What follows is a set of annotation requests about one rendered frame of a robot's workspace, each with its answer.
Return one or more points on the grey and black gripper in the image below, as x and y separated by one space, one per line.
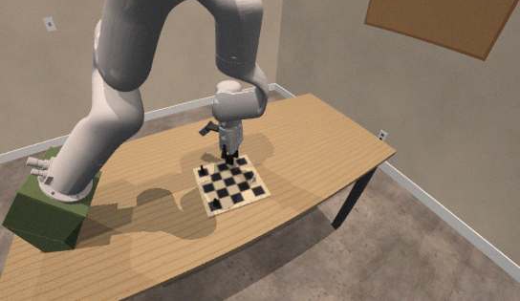
231 141

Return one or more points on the black and white chessboard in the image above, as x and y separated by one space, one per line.
230 185

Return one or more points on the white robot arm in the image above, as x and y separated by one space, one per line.
126 38

